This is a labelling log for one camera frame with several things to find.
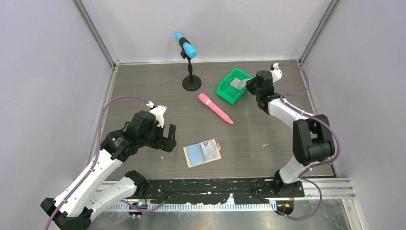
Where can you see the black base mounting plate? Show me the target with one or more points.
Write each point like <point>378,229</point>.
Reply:
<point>216,191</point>

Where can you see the aluminium front rail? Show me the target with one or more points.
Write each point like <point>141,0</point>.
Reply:
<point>227,206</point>

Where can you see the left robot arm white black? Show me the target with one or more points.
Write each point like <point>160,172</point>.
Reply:
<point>79,204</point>

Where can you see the blue credit card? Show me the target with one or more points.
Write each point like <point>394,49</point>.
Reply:
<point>238,83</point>

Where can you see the blue toy microphone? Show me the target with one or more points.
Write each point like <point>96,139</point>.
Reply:
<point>187,50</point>

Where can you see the white VIP card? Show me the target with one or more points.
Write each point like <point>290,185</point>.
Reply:
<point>210,150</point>

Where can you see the beige card holder wallet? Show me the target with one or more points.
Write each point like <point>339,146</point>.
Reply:
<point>194,155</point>

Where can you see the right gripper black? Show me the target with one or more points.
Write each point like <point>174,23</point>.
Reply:
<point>249,84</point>

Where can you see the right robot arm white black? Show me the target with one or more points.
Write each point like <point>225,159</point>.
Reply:
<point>313,142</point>

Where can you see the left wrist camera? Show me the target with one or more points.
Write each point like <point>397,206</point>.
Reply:
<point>158,111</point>

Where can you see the green plastic bin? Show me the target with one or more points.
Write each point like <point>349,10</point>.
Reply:
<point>228,93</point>

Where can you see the black microphone stand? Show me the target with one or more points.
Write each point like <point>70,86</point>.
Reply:
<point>191,82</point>

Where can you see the pink toy microphone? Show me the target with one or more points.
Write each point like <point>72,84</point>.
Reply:
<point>203,98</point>

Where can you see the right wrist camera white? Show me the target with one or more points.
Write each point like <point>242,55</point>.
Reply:
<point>276,73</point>

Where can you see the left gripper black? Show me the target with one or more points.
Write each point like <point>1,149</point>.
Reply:
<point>165,143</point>

